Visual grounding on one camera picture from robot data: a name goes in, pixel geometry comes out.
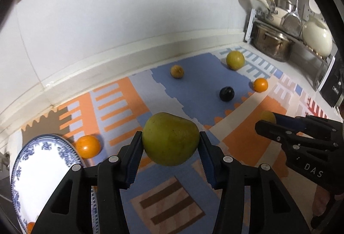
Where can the stainless steel stock pot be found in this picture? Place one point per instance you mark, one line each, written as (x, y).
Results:
(271, 42)

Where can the white ladle spoon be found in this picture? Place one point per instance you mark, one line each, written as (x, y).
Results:
(314, 7)

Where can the dark plum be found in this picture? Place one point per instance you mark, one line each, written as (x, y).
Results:
(226, 94)

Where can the small green pear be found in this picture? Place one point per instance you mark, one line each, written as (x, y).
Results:
(268, 116)

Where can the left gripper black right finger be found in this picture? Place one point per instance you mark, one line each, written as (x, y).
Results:
(273, 209)

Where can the metal kitchen rack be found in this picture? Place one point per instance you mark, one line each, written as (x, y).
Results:
(317, 68)

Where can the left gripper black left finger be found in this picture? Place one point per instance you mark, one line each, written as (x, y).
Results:
(68, 208)

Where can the white ceramic pot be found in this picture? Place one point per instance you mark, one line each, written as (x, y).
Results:
(317, 36)

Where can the cream handled saucepan lower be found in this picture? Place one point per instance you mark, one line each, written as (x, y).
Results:
(274, 15)

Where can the large green pomelo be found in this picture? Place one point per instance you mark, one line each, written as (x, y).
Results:
(169, 140)

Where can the small orange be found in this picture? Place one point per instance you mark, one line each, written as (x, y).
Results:
(88, 146)
(260, 85)

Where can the large orange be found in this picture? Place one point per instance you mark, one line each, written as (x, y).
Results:
(30, 227)

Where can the small brown kiwi fruit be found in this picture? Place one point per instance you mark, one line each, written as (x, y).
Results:
(177, 72)

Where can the black appliance box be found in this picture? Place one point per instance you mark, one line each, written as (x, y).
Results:
(333, 86)

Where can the yellow green round fruit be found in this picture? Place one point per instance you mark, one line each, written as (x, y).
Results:
(235, 60)

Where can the steel spatula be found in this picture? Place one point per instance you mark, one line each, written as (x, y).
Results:
(292, 23)

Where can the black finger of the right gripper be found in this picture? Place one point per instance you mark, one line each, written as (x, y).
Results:
(285, 136)
(299, 123)

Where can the blue white porcelain plate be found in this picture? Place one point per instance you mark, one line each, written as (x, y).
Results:
(39, 167)

